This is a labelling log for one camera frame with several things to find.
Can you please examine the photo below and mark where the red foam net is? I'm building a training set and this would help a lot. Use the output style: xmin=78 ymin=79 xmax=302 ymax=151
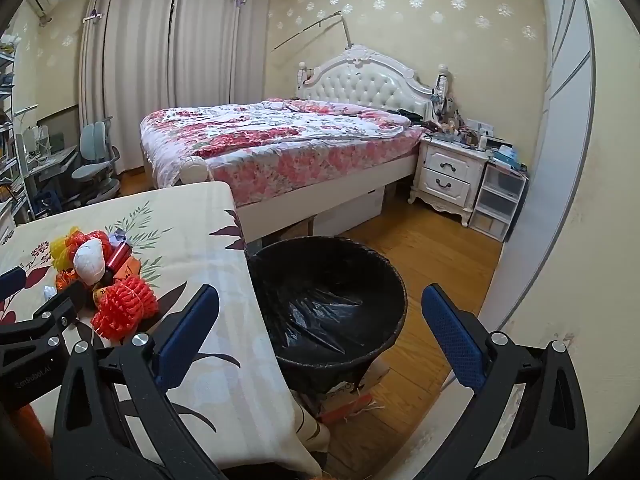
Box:
xmin=91 ymin=276 xmax=159 ymax=346

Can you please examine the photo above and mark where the orange plastic bag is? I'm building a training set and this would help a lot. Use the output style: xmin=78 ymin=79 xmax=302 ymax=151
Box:
xmin=65 ymin=230 xmax=115 ymax=266

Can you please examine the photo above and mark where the white nightstand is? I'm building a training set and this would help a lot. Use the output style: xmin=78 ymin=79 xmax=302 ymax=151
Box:
xmin=409 ymin=135 xmax=490 ymax=228

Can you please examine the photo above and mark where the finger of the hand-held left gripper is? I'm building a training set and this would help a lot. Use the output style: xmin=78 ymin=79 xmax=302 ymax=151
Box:
xmin=0 ymin=280 xmax=87 ymax=361
xmin=0 ymin=266 xmax=28 ymax=303

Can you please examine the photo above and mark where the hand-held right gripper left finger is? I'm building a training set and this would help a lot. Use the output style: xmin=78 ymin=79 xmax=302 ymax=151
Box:
xmin=50 ymin=284 xmax=226 ymax=480

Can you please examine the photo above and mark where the person's orange clothing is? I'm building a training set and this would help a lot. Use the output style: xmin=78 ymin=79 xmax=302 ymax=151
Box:
xmin=12 ymin=402 xmax=53 ymax=442

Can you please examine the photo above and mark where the blue tissue box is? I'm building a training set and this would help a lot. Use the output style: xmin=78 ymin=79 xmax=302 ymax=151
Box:
xmin=492 ymin=145 xmax=522 ymax=167

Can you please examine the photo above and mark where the black plastic bin liner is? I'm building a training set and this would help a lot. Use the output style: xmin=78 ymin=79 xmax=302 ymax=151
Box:
xmin=248 ymin=236 xmax=406 ymax=361

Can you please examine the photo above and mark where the white tufted bed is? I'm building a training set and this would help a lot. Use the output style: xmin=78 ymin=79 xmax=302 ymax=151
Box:
xmin=139 ymin=45 xmax=453 ymax=247

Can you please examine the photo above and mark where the white under-bed storage box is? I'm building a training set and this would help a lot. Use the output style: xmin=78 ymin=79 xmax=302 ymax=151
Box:
xmin=317 ymin=187 xmax=386 ymax=237

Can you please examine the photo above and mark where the red floral blanket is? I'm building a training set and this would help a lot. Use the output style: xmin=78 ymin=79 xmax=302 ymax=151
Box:
xmin=140 ymin=99 xmax=427 ymax=207

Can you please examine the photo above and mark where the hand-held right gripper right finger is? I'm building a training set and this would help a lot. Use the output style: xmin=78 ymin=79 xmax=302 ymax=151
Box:
xmin=421 ymin=284 xmax=591 ymax=480

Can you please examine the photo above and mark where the black trash bin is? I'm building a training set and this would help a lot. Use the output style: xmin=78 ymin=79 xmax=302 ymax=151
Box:
xmin=247 ymin=235 xmax=407 ymax=397

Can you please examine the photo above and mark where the white study desk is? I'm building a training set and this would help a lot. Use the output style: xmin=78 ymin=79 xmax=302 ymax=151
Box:
xmin=15 ymin=145 xmax=82 ymax=213

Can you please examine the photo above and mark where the floral printed tablecloth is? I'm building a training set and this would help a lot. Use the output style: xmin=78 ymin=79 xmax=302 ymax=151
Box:
xmin=0 ymin=180 xmax=321 ymax=478

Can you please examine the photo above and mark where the white sliding wardrobe door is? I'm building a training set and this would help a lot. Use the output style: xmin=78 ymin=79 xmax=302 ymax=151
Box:
xmin=500 ymin=0 xmax=598 ymax=256

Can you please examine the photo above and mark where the clear plastic drawer unit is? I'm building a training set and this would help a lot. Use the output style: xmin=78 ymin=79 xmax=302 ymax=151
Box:
xmin=472 ymin=160 xmax=527 ymax=242

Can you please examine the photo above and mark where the yellow mesh net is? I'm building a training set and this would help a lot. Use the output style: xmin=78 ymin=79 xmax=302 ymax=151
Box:
xmin=49 ymin=226 xmax=83 ymax=273

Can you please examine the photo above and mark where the orange small box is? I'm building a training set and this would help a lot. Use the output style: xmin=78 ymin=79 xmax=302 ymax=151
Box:
xmin=112 ymin=257 xmax=144 ymax=281

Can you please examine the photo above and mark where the white bookshelf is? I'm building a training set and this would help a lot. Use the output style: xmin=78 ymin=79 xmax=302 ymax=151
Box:
xmin=0 ymin=35 xmax=31 ymax=243

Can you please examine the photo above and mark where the red cylinder bottle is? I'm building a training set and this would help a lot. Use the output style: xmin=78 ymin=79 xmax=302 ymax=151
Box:
xmin=106 ymin=241 xmax=132 ymax=272

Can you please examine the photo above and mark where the thin metal pole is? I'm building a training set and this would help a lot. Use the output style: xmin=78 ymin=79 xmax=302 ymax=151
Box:
xmin=272 ymin=9 xmax=353 ymax=54

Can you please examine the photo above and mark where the grey-blue desk chair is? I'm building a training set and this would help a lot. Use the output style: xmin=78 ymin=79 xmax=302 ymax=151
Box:
xmin=71 ymin=117 xmax=122 ymax=202

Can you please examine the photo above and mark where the beige curtain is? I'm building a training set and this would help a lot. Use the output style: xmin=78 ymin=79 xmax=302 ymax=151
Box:
xmin=175 ymin=0 xmax=273 ymax=111
xmin=80 ymin=0 xmax=177 ymax=122

